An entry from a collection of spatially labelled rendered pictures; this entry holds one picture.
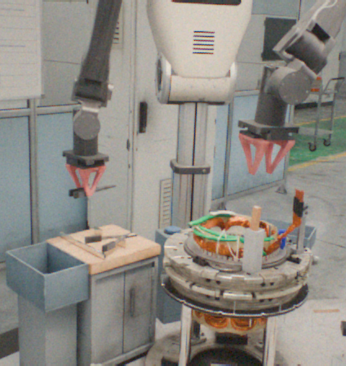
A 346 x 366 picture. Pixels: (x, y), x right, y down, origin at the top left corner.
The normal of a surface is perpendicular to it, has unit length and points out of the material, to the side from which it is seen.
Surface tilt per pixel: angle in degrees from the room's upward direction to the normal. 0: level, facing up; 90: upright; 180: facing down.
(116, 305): 90
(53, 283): 90
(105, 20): 117
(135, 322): 90
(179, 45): 90
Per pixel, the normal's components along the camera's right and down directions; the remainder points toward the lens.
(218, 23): 0.18, 0.27
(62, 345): 0.68, 0.22
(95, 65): 0.06, 0.68
